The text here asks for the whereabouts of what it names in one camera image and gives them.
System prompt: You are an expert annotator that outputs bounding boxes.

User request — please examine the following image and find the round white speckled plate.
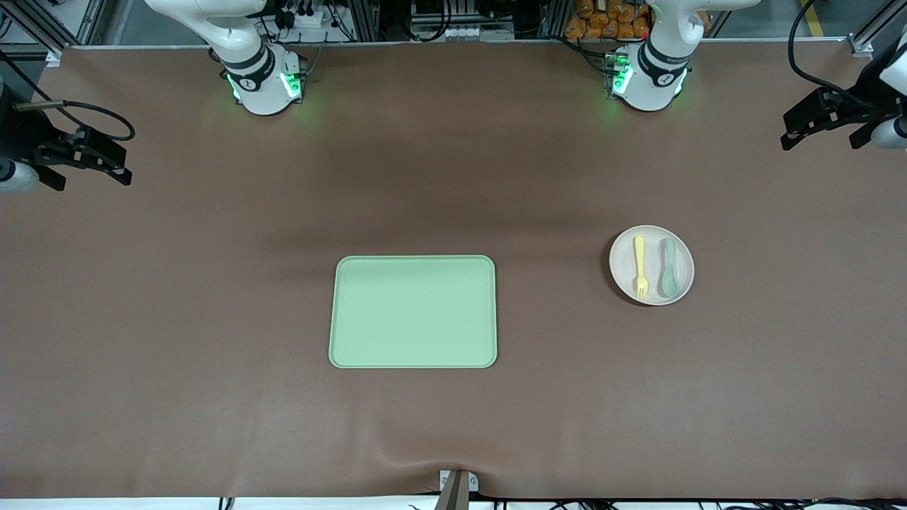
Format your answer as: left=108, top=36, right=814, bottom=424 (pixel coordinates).
left=609, top=225, right=695, bottom=307

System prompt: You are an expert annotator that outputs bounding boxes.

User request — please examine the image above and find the pale teal plastic spoon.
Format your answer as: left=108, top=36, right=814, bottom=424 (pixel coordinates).
left=660, top=238, right=679, bottom=298

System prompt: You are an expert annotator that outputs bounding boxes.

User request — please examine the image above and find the small yellow plastic fork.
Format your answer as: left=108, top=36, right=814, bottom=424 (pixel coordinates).
left=633, top=235, right=649, bottom=300

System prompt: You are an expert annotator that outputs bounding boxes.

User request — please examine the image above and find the orange packet heap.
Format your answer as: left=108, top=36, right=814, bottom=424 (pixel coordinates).
left=565, top=0, right=711, bottom=40

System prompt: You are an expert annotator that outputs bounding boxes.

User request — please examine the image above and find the white power strip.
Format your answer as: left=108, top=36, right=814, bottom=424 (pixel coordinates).
left=280, top=4, right=328, bottom=29

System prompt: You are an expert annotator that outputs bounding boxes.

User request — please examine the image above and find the light green rectangular tray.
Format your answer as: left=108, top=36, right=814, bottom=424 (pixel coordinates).
left=329, top=255, right=498, bottom=369

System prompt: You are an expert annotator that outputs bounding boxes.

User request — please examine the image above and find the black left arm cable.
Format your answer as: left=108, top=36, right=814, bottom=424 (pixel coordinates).
left=788, top=0, right=879, bottom=111

